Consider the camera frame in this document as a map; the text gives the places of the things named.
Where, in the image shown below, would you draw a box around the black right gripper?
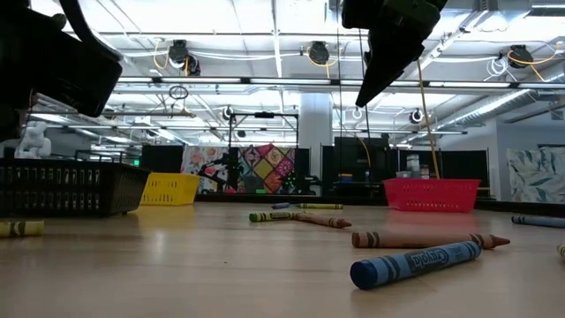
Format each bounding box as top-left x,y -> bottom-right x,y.
342,0 -> 449,109

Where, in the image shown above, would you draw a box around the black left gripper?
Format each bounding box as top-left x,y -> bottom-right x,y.
0,8 -> 124,142

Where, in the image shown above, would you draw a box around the yellow-green crayon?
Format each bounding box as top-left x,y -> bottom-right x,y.
294,202 -> 345,211

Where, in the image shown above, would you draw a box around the yellow crayon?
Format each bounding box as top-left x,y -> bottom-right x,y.
0,220 -> 46,239

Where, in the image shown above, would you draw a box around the brown crayon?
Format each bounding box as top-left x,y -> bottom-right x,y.
291,212 -> 353,230
350,230 -> 512,251

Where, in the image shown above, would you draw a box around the green crayon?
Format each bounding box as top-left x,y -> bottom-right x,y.
248,210 -> 301,223

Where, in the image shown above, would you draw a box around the black equipment cabinet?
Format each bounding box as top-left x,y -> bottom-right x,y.
321,136 -> 398,198

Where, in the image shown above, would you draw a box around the white square pillar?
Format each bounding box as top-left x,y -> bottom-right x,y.
298,92 -> 335,195

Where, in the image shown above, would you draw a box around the stacked storage containers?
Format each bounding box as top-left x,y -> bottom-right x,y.
395,153 -> 432,180

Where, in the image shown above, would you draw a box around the black plastic basket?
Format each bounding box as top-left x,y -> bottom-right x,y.
0,157 -> 150,218

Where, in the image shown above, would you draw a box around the black partition panel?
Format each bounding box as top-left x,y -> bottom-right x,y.
399,148 -> 491,189

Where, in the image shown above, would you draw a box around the red plastic basket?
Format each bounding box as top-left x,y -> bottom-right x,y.
382,178 -> 482,214

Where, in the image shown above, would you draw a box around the black screen panel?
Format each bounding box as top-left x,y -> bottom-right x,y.
139,144 -> 185,174

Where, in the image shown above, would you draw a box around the colourful patchwork panel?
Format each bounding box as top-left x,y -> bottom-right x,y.
180,143 -> 298,195

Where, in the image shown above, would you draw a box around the yellow plastic basket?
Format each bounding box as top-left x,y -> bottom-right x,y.
139,171 -> 201,207

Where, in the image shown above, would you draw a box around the silver ventilation duct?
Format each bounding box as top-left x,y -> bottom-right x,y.
434,87 -> 565,129

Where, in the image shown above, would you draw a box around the black stand frame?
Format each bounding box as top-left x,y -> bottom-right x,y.
227,110 -> 300,195

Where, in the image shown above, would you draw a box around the ceiling light rail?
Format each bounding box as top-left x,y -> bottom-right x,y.
117,74 -> 565,89

